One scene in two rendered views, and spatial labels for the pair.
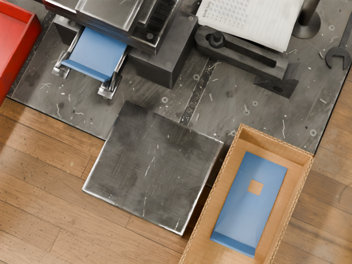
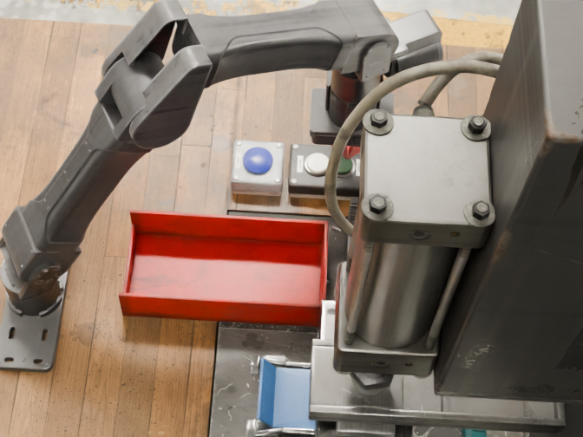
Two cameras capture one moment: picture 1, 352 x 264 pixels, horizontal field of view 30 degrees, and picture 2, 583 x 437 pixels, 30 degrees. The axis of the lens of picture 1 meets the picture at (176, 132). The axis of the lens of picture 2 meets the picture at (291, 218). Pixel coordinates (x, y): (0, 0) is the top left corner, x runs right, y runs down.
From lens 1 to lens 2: 39 cm
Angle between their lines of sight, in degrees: 26
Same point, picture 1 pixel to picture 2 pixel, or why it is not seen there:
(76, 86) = not seen: hidden behind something
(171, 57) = not seen: outside the picture
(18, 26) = (311, 297)
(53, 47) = (303, 348)
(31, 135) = (180, 369)
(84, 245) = not seen: outside the picture
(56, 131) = (196, 398)
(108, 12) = (324, 378)
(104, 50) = (305, 404)
